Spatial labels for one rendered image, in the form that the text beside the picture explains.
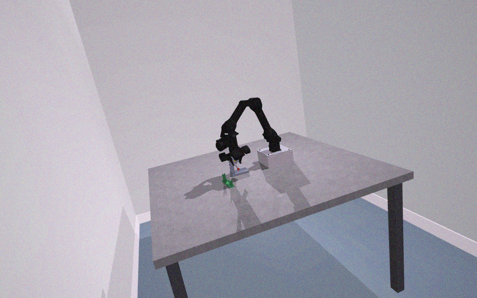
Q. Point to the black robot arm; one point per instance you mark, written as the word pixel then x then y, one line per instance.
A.
pixel 229 127

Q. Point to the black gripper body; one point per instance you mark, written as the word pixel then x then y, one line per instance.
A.
pixel 225 157

